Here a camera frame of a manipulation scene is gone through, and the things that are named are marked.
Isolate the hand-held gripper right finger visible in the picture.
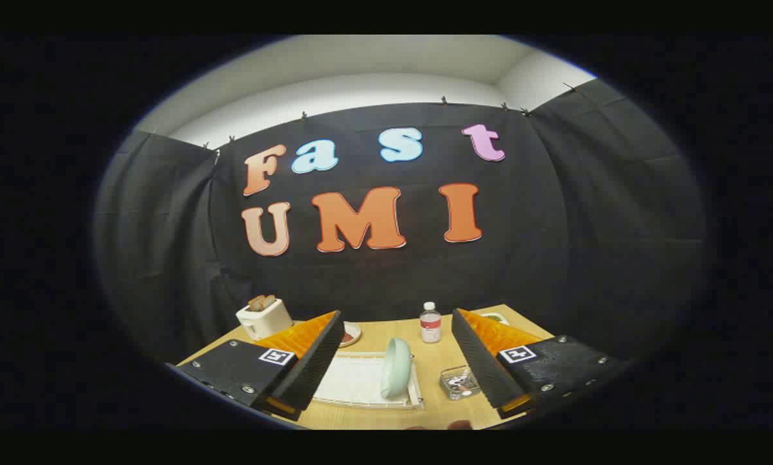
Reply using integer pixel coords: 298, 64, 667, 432
451, 308, 639, 420

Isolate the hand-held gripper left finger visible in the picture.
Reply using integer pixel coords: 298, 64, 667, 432
176, 310, 346, 422

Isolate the metal wire basket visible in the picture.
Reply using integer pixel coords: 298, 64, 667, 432
439, 365, 482, 401

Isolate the white wire dish rack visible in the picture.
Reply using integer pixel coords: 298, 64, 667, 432
312, 351, 424, 411

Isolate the light green plate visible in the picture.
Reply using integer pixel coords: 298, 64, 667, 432
380, 337, 413, 400

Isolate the clear plastic bottle red label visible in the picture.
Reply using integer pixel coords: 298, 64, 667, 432
420, 302, 442, 344

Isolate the white toaster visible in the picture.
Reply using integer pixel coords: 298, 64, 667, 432
236, 298, 294, 341

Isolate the black backdrop cloth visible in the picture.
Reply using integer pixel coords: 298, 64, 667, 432
92, 77, 706, 388

